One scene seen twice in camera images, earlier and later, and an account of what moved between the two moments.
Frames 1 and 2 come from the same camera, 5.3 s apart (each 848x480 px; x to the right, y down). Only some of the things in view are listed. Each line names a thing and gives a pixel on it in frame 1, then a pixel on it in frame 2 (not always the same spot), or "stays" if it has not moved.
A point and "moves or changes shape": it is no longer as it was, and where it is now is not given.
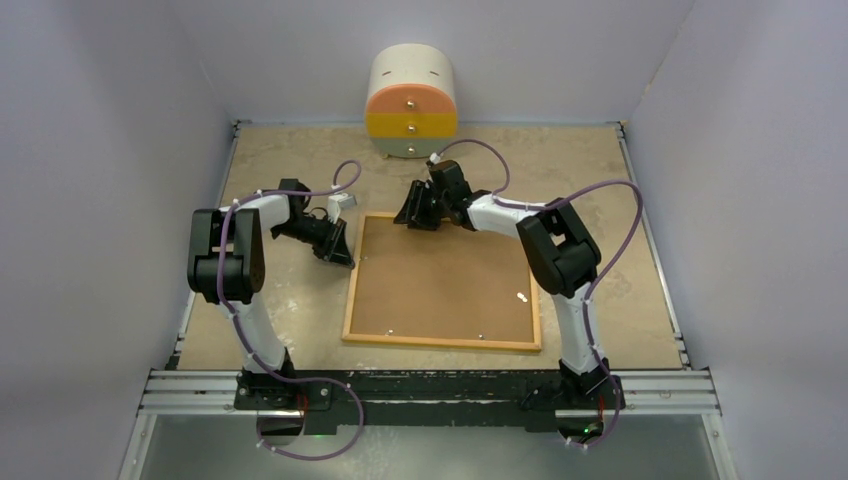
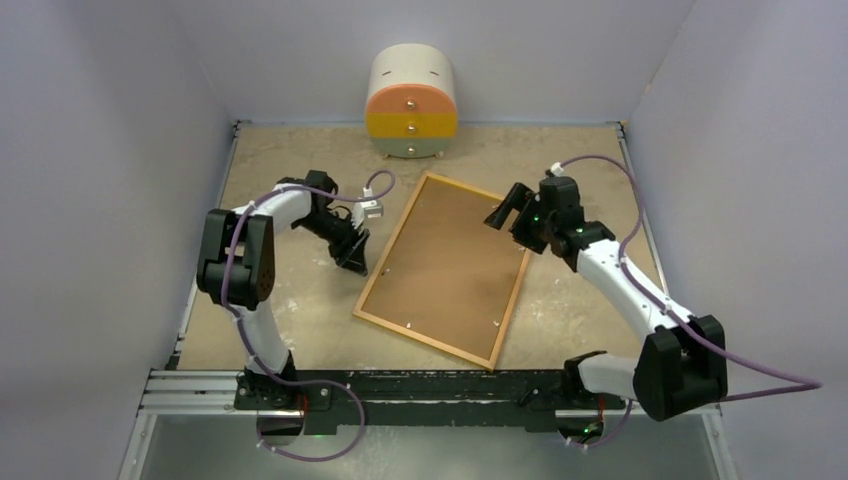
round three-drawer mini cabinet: [411, 101] stays
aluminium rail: [176, 393] stays
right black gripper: [414, 211] → [523, 200]
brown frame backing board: [452, 284] moves or changes shape
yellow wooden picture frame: [535, 346] → [358, 312]
